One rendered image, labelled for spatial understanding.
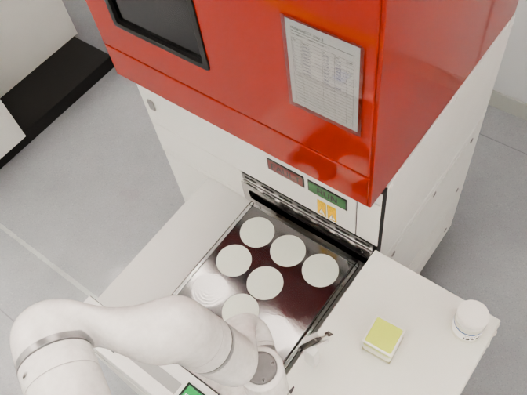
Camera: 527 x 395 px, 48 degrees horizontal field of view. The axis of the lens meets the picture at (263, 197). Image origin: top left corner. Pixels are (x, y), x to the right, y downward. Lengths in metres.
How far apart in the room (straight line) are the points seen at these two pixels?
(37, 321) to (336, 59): 0.62
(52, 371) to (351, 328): 0.86
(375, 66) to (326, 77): 0.12
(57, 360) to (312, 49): 0.64
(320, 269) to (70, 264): 1.56
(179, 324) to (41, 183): 2.47
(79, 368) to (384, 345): 0.79
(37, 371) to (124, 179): 2.30
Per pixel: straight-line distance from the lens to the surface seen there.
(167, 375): 1.52
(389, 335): 1.42
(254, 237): 1.69
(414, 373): 1.47
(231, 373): 0.97
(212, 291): 1.64
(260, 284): 1.62
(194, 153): 1.87
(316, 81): 1.11
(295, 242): 1.67
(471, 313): 1.44
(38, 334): 0.84
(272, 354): 1.12
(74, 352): 0.83
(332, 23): 0.99
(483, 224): 2.81
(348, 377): 1.46
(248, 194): 1.79
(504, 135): 3.12
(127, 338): 0.82
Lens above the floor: 2.36
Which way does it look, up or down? 56 degrees down
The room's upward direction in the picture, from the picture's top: 11 degrees counter-clockwise
